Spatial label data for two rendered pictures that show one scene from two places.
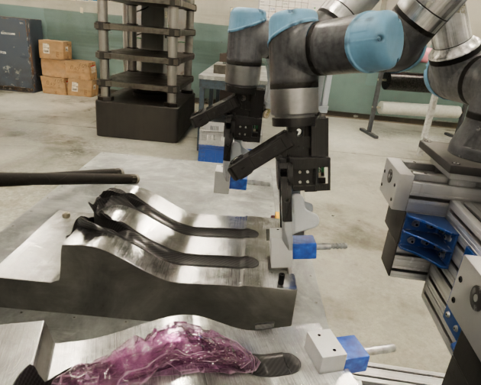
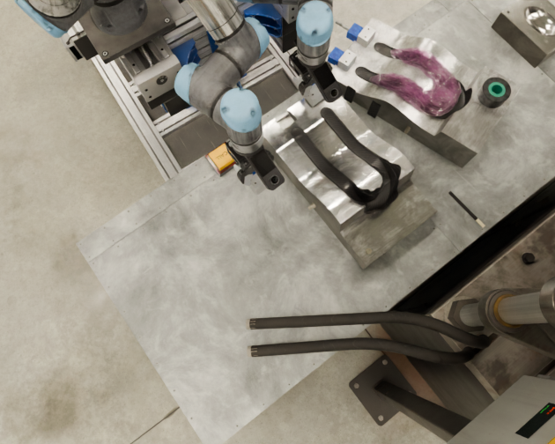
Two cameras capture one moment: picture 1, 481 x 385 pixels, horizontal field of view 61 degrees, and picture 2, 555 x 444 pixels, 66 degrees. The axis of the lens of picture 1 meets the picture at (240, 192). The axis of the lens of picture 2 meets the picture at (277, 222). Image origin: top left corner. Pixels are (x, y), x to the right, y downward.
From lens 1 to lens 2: 1.39 m
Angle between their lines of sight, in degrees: 77
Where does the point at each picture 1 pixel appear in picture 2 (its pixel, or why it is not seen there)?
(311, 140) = not seen: hidden behind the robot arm
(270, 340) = (355, 83)
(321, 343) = (350, 58)
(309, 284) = (277, 112)
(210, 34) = not seen: outside the picture
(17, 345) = (455, 124)
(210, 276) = (351, 120)
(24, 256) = (413, 218)
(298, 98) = not seen: hidden behind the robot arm
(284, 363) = (360, 73)
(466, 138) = (135, 11)
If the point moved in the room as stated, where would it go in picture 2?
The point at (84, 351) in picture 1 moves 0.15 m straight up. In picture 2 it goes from (426, 123) to (445, 96)
